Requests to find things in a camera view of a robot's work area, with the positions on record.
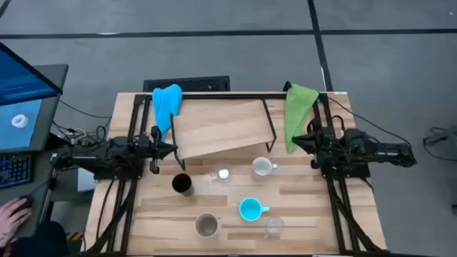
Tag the clear glass mug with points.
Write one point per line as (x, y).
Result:
(223, 173)
(274, 227)

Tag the blue cloth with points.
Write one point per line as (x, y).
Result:
(166, 103)

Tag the teal mug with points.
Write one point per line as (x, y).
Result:
(251, 209)

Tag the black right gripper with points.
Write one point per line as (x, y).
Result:
(320, 148)

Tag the wooden shelf with black legs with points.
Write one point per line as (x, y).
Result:
(221, 125)

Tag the backlit black keyboard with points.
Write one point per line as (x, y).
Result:
(14, 170)

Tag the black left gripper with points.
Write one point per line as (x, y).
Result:
(155, 150)

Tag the black computer mouse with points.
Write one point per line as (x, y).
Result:
(25, 200)

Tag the person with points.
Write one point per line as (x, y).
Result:
(43, 241)

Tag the green cloth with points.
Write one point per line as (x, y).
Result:
(298, 110)

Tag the grey side desk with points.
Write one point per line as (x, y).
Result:
(40, 167)

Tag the person's hand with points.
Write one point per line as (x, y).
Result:
(12, 219)

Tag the white box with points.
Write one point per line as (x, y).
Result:
(85, 180)

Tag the grey framed screen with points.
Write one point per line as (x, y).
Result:
(18, 121)

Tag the black cup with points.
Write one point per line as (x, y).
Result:
(182, 183)

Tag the black computer monitor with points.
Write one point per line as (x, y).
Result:
(21, 80)

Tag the yellow black striped foot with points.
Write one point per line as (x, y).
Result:
(75, 236)

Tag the tall beige cup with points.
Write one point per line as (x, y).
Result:
(206, 225)

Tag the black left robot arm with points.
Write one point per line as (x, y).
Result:
(93, 155)

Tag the white patterned mug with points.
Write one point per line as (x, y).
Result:
(262, 166)

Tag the black metal table frame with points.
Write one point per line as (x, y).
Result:
(232, 95)

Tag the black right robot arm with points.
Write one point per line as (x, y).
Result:
(385, 151)

